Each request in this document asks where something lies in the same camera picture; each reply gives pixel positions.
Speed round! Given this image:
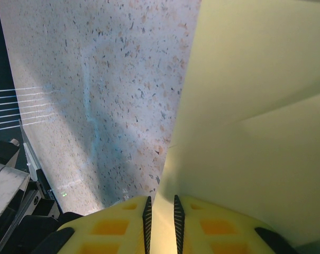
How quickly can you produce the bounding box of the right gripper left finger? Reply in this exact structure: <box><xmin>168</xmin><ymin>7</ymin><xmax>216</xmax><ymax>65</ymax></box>
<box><xmin>38</xmin><ymin>195</ymin><xmax>152</xmax><ymax>254</ymax></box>

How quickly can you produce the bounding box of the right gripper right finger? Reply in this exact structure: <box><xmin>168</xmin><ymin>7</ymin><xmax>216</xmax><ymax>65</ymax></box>
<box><xmin>173</xmin><ymin>195</ymin><xmax>298</xmax><ymax>254</ymax></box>

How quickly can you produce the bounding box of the pale yellow paper sheet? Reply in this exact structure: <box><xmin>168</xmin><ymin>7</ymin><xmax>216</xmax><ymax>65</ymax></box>
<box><xmin>150</xmin><ymin>0</ymin><xmax>320</xmax><ymax>254</ymax></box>

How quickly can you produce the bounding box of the grey sheet at corner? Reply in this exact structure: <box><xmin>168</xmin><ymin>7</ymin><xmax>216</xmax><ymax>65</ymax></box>
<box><xmin>0</xmin><ymin>161</ymin><xmax>31</xmax><ymax>249</ymax></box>

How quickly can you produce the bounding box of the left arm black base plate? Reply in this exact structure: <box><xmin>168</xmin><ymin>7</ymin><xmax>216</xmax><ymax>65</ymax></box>
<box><xmin>0</xmin><ymin>139</ymin><xmax>21</xmax><ymax>170</ymax></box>

